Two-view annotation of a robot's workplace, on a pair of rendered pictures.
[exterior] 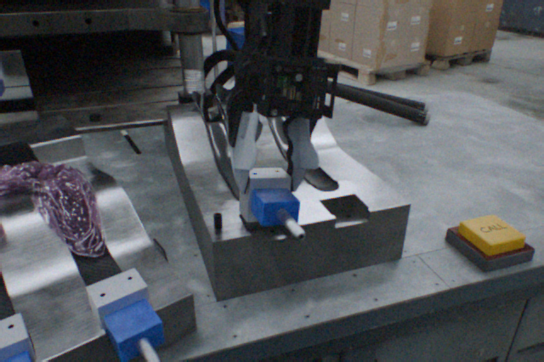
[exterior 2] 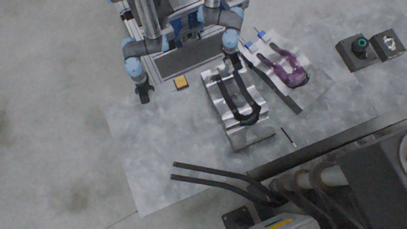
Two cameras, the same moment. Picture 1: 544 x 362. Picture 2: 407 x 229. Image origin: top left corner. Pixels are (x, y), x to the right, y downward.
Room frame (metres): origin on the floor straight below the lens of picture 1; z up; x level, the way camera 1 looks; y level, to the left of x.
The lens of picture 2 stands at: (1.21, -0.20, 2.56)
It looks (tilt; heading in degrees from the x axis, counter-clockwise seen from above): 75 degrees down; 180
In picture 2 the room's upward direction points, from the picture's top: 4 degrees counter-clockwise
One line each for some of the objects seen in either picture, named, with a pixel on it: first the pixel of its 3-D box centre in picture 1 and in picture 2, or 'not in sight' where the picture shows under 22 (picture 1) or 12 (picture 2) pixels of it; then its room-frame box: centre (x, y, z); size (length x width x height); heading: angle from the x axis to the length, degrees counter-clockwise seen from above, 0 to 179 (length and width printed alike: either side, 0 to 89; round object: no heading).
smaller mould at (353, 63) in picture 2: not in sight; (355, 52); (0.40, 0.78, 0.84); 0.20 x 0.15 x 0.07; 19
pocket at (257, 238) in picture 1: (264, 233); not in sight; (0.45, 0.01, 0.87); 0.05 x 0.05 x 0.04; 19
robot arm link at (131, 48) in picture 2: not in sight; (133, 49); (0.50, -0.49, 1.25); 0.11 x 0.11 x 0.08; 11
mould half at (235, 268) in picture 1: (257, 155); (237, 102); (0.68, 0.02, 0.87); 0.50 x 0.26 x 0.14; 19
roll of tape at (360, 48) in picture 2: not in sight; (360, 44); (0.37, 0.79, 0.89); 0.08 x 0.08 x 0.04
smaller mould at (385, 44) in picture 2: not in sight; (386, 45); (0.37, 0.98, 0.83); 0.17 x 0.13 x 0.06; 19
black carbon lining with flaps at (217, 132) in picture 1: (253, 132); (238, 97); (0.66, 0.03, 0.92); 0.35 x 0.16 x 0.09; 19
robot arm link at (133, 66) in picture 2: not in sight; (134, 69); (0.60, -0.49, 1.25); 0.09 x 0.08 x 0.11; 11
